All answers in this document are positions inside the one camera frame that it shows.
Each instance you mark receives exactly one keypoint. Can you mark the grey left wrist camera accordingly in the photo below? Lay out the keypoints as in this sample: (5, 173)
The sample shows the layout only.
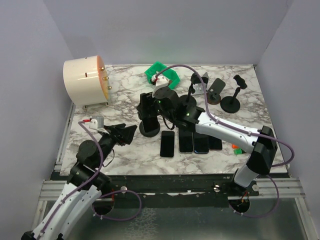
(96, 123)

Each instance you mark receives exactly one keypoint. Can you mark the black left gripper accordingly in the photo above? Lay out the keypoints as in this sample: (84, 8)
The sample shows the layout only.
(120, 134)

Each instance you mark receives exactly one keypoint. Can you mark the black front phone stand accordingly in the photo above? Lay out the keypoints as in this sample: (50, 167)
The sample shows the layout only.
(195, 88)

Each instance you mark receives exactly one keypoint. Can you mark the brown base phone stand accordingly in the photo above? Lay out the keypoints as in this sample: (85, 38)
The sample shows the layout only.
(213, 94)

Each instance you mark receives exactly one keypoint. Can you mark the white cylindrical drum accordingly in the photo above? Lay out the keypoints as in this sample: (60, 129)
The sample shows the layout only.
(86, 80)

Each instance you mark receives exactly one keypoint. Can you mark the green cap marker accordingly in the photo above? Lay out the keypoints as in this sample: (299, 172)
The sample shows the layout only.
(238, 151)

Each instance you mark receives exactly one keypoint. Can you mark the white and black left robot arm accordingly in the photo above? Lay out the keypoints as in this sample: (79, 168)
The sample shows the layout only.
(85, 184)

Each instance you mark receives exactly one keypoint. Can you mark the black clamp phone stand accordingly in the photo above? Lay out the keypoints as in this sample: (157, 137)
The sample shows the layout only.
(150, 134)

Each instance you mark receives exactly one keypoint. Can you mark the purple case phone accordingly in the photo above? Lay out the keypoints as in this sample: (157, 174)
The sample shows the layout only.
(214, 143)

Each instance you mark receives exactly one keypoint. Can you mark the black front mounting rail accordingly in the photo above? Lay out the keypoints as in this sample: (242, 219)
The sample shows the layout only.
(177, 191)

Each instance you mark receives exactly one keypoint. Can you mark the green plastic bin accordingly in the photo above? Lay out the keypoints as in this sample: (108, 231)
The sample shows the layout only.
(170, 74)

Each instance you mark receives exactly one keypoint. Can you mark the black round base phone stand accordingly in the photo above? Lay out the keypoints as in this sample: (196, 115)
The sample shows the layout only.
(230, 104)

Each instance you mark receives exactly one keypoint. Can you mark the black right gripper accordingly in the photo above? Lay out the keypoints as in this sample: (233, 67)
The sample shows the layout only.
(146, 100)

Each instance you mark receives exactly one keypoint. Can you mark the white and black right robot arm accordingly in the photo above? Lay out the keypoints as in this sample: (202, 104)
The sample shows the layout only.
(260, 144)

